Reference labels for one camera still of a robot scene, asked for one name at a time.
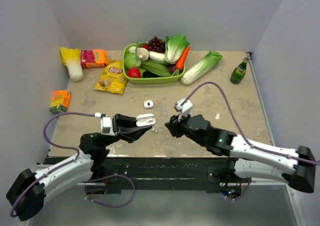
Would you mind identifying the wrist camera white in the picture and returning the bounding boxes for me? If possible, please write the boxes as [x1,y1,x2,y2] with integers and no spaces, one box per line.
[174,98,193,122]
[94,112,115,136]

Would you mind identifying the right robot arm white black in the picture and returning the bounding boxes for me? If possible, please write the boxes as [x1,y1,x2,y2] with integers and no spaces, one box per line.
[165,115,316,193]

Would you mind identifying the toy green leaf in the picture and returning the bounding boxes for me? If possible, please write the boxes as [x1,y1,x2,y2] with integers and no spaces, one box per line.
[140,61,171,77]

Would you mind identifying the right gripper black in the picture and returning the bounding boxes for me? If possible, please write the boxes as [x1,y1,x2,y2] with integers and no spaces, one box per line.
[164,110,207,147]

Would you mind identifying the yellow Lays chips bag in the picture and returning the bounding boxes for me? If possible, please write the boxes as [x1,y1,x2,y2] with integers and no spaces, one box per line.
[94,60,128,95]

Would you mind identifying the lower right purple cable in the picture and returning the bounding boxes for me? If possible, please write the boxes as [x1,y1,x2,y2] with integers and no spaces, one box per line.
[223,178,252,202]

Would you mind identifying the toy mushroom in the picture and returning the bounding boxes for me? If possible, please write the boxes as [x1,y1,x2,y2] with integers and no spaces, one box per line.
[128,47,149,61]

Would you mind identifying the green plastic basket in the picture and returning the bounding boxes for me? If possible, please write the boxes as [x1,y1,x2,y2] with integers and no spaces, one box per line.
[122,43,186,84]

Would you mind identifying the toy round green cabbage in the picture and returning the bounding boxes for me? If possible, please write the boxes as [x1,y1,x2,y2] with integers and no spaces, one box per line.
[123,53,141,70]

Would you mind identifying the white oval case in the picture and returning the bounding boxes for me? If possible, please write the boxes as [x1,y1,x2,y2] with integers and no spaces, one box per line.
[136,113,156,127]

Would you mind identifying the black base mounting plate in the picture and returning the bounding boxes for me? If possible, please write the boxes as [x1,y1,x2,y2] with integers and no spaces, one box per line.
[43,155,252,195]

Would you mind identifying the toy purple grapes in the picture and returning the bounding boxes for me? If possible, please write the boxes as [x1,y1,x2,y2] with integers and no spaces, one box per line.
[142,36,166,53]

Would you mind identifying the toy cabbage in basket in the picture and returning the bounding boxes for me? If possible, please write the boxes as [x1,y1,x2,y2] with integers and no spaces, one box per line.
[164,34,190,64]

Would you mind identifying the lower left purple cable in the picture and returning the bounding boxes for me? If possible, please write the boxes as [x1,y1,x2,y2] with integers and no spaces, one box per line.
[84,174,136,208]

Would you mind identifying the toy white radish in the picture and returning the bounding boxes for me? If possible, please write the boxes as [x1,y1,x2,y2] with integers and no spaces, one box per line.
[148,51,166,62]

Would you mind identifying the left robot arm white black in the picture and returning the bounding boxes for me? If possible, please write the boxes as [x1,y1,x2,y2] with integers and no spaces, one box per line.
[6,113,156,221]

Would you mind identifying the orange green small carton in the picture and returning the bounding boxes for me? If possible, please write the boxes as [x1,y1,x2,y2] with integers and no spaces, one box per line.
[49,90,71,115]

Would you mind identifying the purple cable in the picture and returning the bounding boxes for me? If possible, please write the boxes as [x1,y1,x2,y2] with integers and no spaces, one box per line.
[223,178,252,202]
[9,112,101,218]
[181,82,320,166]
[84,174,136,208]

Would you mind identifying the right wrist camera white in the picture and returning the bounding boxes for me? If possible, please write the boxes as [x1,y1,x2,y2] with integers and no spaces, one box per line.
[174,98,193,122]

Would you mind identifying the green toy napa cabbage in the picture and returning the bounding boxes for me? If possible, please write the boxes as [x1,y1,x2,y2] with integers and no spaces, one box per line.
[180,51,223,85]

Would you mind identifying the yellow white toy cabbage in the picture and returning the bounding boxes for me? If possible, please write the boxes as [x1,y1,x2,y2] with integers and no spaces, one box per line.
[59,47,83,82]

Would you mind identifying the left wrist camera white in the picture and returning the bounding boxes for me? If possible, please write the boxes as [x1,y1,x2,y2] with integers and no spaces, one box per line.
[94,112,115,136]

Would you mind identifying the toy red tomato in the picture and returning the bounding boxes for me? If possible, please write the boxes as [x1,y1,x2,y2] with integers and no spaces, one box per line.
[127,68,141,78]

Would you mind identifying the pink orange snack box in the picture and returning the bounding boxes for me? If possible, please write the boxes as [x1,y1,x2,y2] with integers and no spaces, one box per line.
[80,49,109,69]

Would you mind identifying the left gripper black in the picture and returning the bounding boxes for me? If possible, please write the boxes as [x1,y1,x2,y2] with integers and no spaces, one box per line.
[101,113,152,148]

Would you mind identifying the toy purple onion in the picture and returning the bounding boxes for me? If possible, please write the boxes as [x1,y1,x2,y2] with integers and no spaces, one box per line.
[168,65,176,74]

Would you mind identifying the toy orange carrot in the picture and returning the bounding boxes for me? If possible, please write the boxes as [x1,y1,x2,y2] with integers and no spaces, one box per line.
[172,46,190,76]

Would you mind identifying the white earbud charging case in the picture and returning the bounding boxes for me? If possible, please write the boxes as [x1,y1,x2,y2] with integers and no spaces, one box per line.
[143,100,154,109]

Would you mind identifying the green glass bottle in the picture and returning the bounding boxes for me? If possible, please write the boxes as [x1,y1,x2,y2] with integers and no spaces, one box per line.
[230,57,250,84]

